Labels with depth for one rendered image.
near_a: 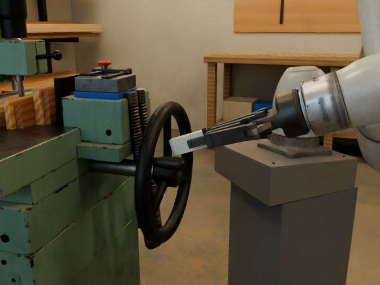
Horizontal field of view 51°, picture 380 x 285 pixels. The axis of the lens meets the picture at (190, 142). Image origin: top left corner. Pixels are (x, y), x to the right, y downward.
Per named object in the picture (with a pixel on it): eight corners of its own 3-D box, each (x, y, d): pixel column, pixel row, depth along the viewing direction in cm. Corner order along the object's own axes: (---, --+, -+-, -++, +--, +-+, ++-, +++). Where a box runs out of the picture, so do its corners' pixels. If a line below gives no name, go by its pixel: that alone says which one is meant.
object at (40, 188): (33, 205, 69) (30, 184, 68) (-62, 191, 75) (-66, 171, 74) (132, 143, 106) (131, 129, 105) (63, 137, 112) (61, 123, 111)
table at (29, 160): (53, 208, 59) (49, 169, 57) (-103, 185, 68) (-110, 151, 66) (181, 120, 115) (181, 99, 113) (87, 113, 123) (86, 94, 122)
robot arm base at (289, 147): (288, 140, 149) (290, 125, 148) (334, 154, 130) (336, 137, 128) (248, 143, 141) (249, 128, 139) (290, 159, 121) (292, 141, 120)
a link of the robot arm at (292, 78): (269, 127, 141) (274, 64, 136) (322, 130, 139) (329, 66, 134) (271, 136, 125) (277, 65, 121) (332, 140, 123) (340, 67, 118)
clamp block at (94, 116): (122, 146, 79) (120, 101, 77) (63, 140, 83) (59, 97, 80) (151, 128, 93) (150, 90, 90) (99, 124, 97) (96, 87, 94)
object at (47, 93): (51, 124, 84) (47, 89, 82) (44, 124, 84) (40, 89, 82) (90, 110, 98) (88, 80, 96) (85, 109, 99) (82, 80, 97)
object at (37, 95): (42, 125, 83) (38, 89, 81) (35, 124, 84) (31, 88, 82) (93, 107, 102) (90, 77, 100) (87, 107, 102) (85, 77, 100)
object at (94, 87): (119, 99, 78) (117, 70, 77) (69, 96, 81) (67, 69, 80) (145, 90, 90) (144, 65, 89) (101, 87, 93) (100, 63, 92)
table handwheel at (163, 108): (204, 125, 98) (188, 245, 92) (130, 119, 104) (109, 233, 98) (168, 79, 71) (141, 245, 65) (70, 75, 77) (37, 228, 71)
